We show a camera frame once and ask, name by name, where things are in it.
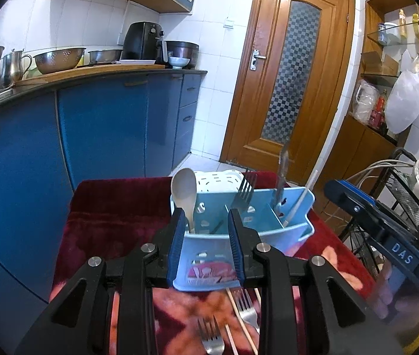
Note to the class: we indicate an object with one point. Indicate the steel pitcher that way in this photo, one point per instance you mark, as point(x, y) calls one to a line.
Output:
point(12, 70)

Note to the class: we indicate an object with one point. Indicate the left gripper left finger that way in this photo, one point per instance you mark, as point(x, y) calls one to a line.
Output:
point(78, 320)

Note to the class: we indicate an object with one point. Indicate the steel pot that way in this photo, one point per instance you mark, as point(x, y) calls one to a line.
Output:
point(104, 56)

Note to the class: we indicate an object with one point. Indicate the wooden chopstick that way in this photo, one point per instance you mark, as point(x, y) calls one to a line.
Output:
point(241, 322)
point(231, 340)

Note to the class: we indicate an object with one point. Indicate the blue kitchen base cabinets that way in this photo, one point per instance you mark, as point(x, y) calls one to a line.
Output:
point(127, 125)

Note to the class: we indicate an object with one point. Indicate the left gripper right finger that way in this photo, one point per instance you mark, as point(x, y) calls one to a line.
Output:
point(336, 318)

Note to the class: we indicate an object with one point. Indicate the person's right hand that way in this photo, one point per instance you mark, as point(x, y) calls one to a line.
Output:
point(382, 297)

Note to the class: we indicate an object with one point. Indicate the steel fork on blanket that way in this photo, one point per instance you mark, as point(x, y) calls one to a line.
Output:
point(211, 336)
point(246, 309)

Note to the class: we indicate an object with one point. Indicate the clear plastic bag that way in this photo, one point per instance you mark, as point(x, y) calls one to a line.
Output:
point(363, 101)

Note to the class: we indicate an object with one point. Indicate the wooden door with glass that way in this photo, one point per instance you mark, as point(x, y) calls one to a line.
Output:
point(294, 94)

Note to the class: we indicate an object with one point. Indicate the steel knife in caddy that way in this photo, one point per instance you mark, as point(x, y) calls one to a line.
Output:
point(283, 163)

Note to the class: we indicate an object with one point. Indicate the white bowl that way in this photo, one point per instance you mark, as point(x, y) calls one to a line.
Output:
point(178, 62)

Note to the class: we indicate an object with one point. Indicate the white plastic rice spoon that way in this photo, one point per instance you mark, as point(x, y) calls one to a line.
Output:
point(184, 193)

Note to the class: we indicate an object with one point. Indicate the steel door handle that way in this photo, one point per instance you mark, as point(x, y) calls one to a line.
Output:
point(256, 56)

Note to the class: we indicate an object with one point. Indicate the white chopstick in caddy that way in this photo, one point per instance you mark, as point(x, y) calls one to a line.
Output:
point(299, 201)

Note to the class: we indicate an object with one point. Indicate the steel colander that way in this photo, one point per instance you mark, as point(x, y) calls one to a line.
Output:
point(59, 60)

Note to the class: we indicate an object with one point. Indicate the red floral blanket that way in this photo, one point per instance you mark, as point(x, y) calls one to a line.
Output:
point(110, 218)

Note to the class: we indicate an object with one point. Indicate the wooden shelf unit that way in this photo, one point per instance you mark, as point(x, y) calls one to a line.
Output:
point(390, 28)

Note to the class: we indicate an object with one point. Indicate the steel fork in caddy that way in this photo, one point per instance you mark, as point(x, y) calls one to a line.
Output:
point(240, 202)

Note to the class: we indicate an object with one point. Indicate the white plastic bag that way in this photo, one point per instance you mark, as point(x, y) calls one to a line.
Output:
point(402, 107)

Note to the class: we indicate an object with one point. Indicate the light blue utensil caddy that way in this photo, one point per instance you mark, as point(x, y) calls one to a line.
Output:
point(206, 262)

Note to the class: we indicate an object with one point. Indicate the white perforated basket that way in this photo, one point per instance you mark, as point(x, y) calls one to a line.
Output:
point(223, 181)

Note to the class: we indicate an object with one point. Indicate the black air fryer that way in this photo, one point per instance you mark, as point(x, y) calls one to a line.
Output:
point(144, 41)

